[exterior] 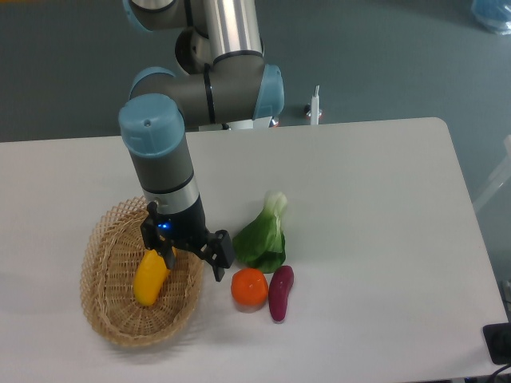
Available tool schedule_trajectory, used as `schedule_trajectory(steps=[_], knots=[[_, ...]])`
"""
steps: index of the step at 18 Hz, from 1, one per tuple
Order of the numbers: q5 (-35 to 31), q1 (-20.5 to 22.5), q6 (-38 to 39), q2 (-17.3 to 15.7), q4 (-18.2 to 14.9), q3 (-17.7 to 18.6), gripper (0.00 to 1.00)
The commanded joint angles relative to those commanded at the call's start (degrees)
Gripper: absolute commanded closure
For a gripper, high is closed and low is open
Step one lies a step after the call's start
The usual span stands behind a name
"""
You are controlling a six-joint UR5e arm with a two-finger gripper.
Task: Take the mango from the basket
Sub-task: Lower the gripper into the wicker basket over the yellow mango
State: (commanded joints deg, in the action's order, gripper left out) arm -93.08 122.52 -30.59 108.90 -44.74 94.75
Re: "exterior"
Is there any yellow mango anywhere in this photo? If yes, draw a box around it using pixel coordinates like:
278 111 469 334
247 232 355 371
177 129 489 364
133 250 171 306

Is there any blue plastic bag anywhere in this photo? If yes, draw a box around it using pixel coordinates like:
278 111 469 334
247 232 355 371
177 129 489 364
471 0 510 35

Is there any woven wicker basket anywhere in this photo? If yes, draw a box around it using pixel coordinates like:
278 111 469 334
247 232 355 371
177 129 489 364
80 196 204 347

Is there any purple sweet potato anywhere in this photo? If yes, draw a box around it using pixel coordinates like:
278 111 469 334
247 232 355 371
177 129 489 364
268 266 295 322

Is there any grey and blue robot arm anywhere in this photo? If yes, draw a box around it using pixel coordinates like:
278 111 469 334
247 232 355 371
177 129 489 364
118 1 284 280

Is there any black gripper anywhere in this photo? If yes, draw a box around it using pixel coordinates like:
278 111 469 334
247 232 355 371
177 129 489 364
141 197 235 282

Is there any orange tangerine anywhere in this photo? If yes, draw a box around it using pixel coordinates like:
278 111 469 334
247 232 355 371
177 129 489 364
231 268 269 306

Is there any black device at table edge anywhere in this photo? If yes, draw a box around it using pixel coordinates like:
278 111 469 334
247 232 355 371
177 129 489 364
482 322 510 365

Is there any green bok choy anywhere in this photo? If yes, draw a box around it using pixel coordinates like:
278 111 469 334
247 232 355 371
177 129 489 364
232 191 287 274

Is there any white bracket with red feet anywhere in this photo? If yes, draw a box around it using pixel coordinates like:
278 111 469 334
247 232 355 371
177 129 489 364
304 85 323 125

